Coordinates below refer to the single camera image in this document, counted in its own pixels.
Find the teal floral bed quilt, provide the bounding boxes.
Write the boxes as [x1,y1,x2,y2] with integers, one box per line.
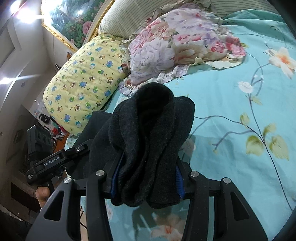
[64,9,296,241]

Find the striped padded headboard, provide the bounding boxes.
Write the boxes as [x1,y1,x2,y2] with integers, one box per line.
[97,1,278,38]

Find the yellow cartoon print pillow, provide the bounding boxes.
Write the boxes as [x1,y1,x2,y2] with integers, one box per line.
[43,33,126,136]

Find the left human hand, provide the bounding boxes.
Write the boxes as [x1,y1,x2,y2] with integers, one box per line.
[35,186,51,208]

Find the gold framed landscape painting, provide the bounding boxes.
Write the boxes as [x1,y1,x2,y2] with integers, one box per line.
[41,0,114,52]

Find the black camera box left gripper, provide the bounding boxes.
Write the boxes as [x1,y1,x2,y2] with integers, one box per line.
[27,125,52,163]

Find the black knit pants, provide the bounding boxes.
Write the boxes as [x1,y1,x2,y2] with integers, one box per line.
[67,83,195,209]

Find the pink floral pillow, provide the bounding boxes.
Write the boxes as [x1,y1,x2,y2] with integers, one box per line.
[119,1,246,97]

